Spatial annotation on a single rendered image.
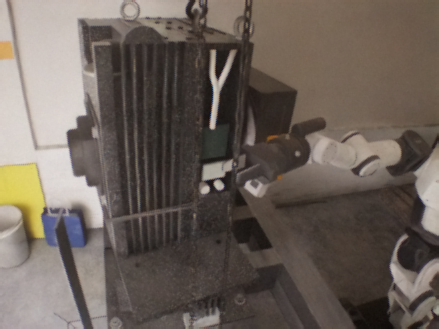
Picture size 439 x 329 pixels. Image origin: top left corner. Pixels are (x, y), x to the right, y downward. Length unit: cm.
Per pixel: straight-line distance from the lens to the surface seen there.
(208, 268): 113
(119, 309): 132
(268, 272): 154
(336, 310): 145
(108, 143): 87
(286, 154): 73
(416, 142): 125
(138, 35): 80
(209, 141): 102
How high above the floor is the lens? 176
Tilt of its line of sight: 32 degrees down
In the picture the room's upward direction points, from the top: 6 degrees clockwise
